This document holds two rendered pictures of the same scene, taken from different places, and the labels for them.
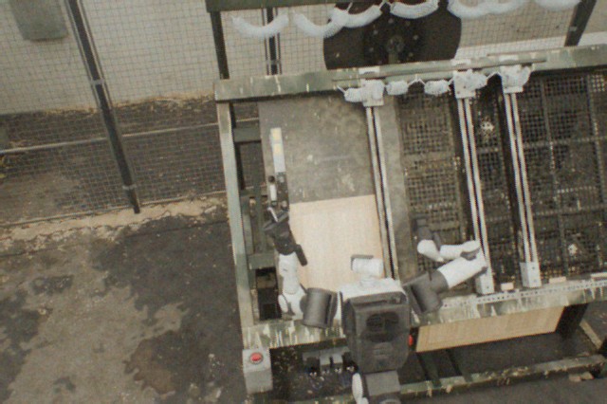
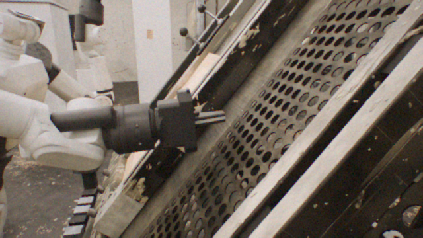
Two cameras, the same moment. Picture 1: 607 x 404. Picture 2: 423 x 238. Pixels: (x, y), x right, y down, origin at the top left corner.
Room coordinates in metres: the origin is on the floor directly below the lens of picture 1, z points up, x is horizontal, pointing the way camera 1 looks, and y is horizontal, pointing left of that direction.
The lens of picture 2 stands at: (1.89, -1.05, 1.39)
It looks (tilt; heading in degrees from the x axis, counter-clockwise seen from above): 18 degrees down; 86
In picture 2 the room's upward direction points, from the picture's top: straight up
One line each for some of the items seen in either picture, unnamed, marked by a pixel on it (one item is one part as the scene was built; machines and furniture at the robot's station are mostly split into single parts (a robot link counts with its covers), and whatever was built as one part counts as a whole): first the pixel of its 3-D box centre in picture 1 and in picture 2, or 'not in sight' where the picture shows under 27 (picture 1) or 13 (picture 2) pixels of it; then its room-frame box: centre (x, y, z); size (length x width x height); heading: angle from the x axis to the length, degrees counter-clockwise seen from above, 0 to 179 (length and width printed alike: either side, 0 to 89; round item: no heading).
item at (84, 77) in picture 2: not in sight; (88, 87); (-0.29, 4.91, 0.36); 0.58 x 0.45 x 0.72; 11
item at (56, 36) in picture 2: not in sight; (45, 80); (0.08, 2.49, 0.88); 0.90 x 0.60 x 1.75; 101
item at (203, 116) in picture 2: not in sight; (208, 114); (1.92, -0.53, 1.25); 0.06 x 0.03 x 0.02; 7
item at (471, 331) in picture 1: (493, 310); not in sight; (1.91, -1.06, 0.53); 0.90 x 0.02 x 0.55; 97
